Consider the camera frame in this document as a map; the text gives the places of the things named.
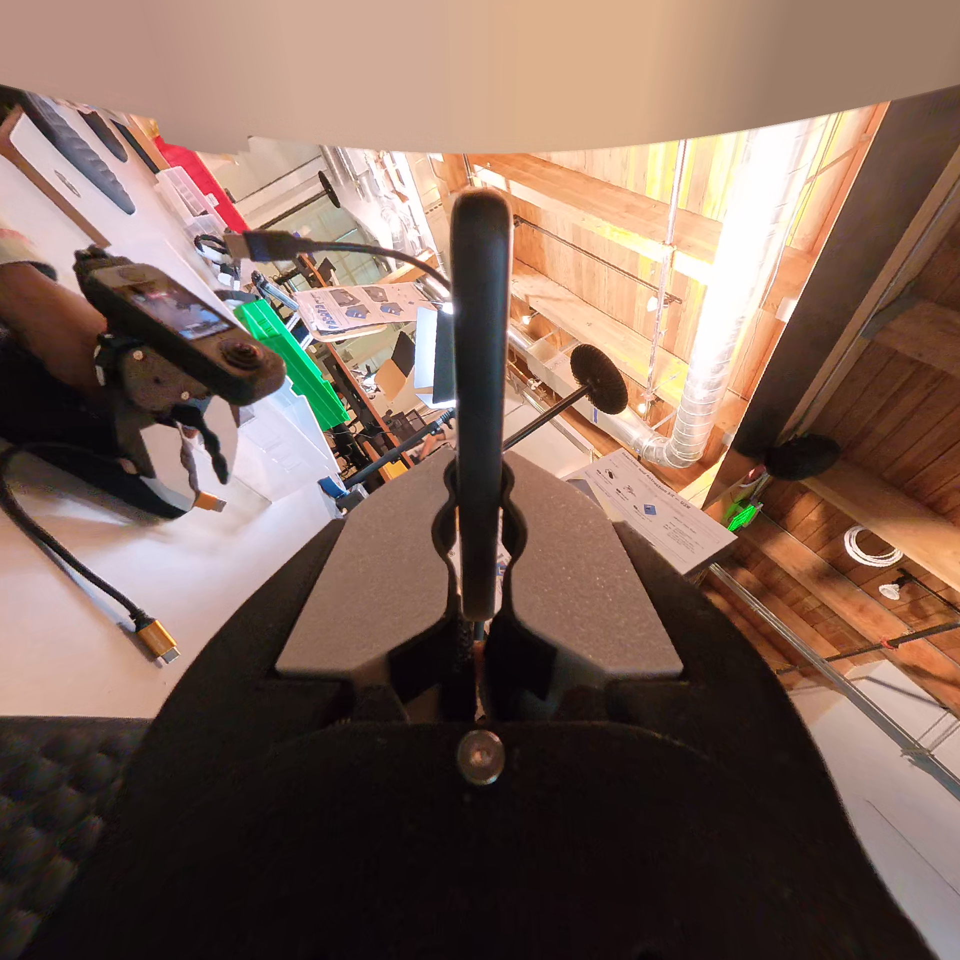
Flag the black round lamp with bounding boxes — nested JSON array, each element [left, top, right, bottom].
[[764, 433, 842, 482]]

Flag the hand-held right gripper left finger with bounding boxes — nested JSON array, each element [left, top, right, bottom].
[[274, 447, 461, 682]]

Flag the silver ventilation duct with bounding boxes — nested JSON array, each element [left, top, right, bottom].
[[510, 143, 797, 470]]

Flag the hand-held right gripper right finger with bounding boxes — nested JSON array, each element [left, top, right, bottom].
[[495, 448, 685, 682]]

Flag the printed instruction sheet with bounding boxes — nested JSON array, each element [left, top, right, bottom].
[[584, 448, 740, 577]]

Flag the clear plastic organizer box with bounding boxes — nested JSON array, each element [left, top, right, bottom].
[[156, 167, 226, 226]]

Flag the cardboard box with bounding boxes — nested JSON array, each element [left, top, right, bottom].
[[374, 330, 418, 402]]

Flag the person's left forearm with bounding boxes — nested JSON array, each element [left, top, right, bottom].
[[0, 258, 106, 394]]

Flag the white monitor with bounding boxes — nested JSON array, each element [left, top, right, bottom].
[[414, 303, 458, 408]]

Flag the red box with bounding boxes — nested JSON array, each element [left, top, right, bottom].
[[153, 137, 250, 236]]

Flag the black braided cable gold plugs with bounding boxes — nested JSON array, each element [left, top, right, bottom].
[[0, 441, 229, 666]]

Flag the printed sheet with blue pictures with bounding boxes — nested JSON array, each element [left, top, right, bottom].
[[294, 282, 437, 344]]

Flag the black foam mat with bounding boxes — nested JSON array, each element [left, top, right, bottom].
[[0, 716, 154, 960]]

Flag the green plastic bin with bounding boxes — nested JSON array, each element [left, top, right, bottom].
[[232, 298, 351, 431]]

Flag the white box with dark keyboard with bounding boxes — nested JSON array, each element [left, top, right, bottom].
[[0, 90, 140, 248]]

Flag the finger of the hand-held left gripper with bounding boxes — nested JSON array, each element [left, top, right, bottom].
[[197, 398, 242, 487], [141, 420, 202, 520]]

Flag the white cable coil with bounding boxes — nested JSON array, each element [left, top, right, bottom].
[[844, 525, 905, 568]]

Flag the black cable with usb plug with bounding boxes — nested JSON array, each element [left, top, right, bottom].
[[224, 229, 453, 294]]

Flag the black disc on rod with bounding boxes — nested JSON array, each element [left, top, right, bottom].
[[501, 344, 630, 452]]

